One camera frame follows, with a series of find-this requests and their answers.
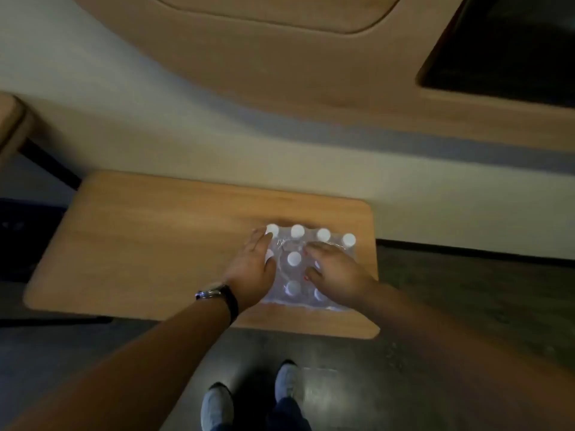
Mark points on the person's left hand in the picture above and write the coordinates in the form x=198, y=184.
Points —
x=250, y=273

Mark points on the person's right hand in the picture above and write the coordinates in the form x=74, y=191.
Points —
x=340, y=276

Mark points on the person's right thumb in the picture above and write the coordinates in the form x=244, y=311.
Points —
x=313, y=276

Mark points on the person's left thumb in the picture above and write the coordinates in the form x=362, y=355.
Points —
x=271, y=269

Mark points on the shrink-wrapped pack of water bottles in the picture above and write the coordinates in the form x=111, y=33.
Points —
x=294, y=264

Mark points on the person's left forearm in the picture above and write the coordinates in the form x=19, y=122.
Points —
x=134, y=368

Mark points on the person's right forearm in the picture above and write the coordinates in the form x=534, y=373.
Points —
x=458, y=350

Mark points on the grey right shoe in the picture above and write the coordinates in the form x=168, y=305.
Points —
x=287, y=381

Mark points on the grey shoe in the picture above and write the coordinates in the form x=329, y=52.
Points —
x=217, y=408
x=287, y=381

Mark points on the blue jeans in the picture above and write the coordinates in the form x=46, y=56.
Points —
x=287, y=417

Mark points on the grey left shoe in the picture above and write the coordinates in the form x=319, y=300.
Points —
x=217, y=408

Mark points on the black table base bar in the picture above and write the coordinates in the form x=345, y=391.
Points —
x=54, y=321

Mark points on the dark recessed screen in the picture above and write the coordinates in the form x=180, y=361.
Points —
x=503, y=44

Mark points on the curved wooden wall panel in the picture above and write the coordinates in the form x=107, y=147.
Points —
x=314, y=71

